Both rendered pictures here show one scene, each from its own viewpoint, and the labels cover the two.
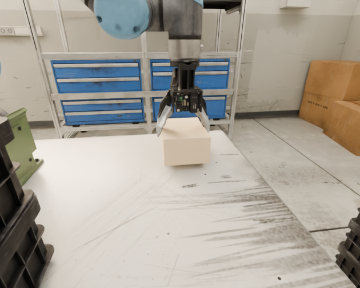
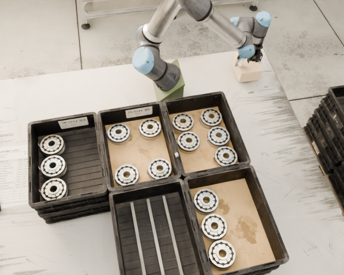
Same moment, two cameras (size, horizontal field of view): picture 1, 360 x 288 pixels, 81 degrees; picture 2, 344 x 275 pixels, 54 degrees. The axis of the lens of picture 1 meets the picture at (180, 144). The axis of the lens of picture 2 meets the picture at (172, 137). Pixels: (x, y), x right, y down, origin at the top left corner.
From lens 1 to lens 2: 1.50 m
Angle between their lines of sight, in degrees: 33
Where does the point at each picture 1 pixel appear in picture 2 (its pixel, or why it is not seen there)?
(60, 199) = not seen: hidden behind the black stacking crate
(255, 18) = not seen: outside the picture
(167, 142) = (243, 73)
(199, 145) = (256, 73)
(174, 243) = (250, 115)
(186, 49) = (259, 41)
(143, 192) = (233, 96)
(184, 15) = (261, 31)
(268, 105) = not seen: outside the picture
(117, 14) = (247, 55)
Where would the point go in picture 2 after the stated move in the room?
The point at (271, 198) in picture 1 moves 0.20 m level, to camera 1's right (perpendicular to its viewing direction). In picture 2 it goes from (284, 97) to (318, 96)
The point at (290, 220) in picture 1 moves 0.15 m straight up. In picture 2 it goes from (288, 106) to (298, 89)
